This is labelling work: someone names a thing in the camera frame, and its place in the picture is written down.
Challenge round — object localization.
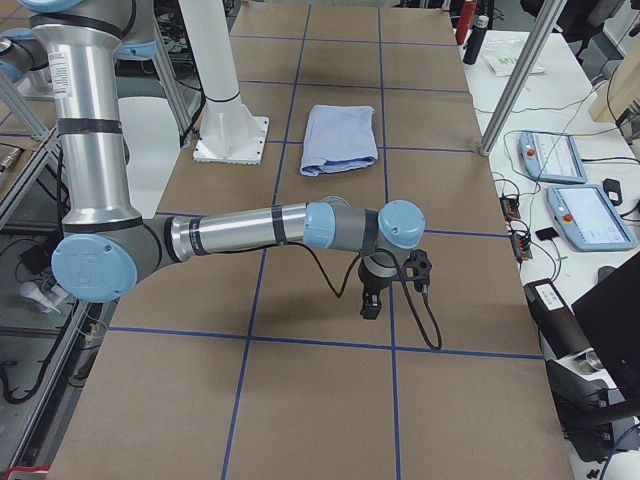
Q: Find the light blue striped shirt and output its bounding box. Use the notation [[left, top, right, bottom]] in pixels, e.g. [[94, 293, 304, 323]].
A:
[[300, 105, 378, 177]]

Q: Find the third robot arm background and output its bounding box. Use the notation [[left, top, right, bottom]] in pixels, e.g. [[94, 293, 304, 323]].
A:
[[1, 28, 53, 100]]

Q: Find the small black card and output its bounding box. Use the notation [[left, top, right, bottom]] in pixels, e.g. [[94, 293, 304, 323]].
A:
[[535, 227, 559, 241]]

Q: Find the white central pillar with base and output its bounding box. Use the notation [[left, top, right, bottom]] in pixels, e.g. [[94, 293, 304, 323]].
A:
[[179, 0, 269, 165]]

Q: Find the lower blue teach pendant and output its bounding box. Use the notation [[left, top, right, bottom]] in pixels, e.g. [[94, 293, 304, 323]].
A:
[[546, 184, 637, 252]]

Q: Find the blue teach pendant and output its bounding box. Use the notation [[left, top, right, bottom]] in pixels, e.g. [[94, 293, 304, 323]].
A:
[[546, 184, 637, 252], [518, 130, 587, 184]]

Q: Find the white side table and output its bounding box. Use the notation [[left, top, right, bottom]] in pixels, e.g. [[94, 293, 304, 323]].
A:
[[464, 30, 639, 306]]

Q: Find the upper blue teach pendant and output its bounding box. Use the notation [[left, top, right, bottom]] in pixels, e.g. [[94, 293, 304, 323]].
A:
[[518, 130, 587, 184]]

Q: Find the black monitor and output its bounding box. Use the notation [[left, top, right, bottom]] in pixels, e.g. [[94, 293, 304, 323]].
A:
[[572, 255, 640, 399]]

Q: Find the black bottle with clear cap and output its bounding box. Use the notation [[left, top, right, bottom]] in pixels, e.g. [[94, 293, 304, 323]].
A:
[[462, 15, 489, 65]]

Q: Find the red cylinder bottle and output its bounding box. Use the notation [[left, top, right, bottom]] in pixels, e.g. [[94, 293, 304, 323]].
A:
[[456, 0, 477, 45]]

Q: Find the wooden post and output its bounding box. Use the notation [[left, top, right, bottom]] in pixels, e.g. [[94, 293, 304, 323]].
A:
[[588, 0, 640, 124]]

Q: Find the aluminium frame post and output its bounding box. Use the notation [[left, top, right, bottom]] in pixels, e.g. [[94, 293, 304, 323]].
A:
[[479, 0, 567, 157]]

